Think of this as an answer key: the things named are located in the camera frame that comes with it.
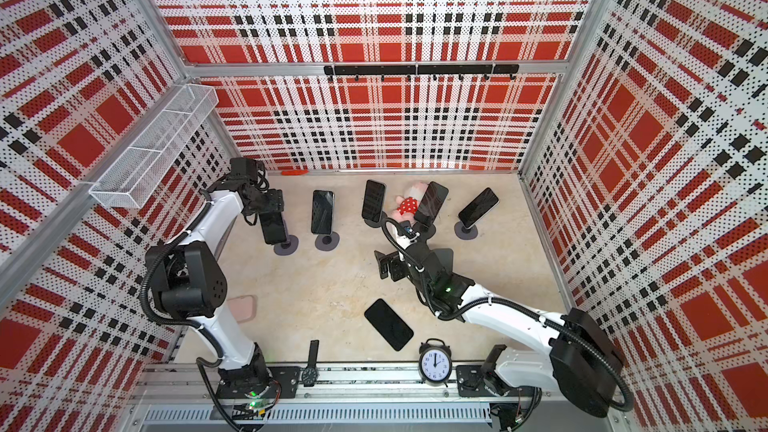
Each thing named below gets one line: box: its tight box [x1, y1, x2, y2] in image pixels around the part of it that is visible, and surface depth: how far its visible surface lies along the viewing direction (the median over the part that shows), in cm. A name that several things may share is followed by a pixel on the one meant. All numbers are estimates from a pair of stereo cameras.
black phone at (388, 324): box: [364, 298, 415, 352], surface depth 84 cm
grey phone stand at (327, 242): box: [314, 231, 340, 251], surface depth 103 cm
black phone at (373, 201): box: [362, 180, 386, 223], surface depth 100 cm
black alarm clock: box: [418, 338, 453, 388], surface depth 76 cm
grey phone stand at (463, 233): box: [454, 221, 478, 241], surface depth 105 cm
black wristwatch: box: [302, 340, 319, 387], surface depth 77 cm
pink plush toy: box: [391, 182, 428, 222], surface depth 106 cm
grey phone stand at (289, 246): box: [273, 228, 299, 256], surface depth 100 cm
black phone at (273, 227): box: [259, 211, 287, 245], surface depth 95 cm
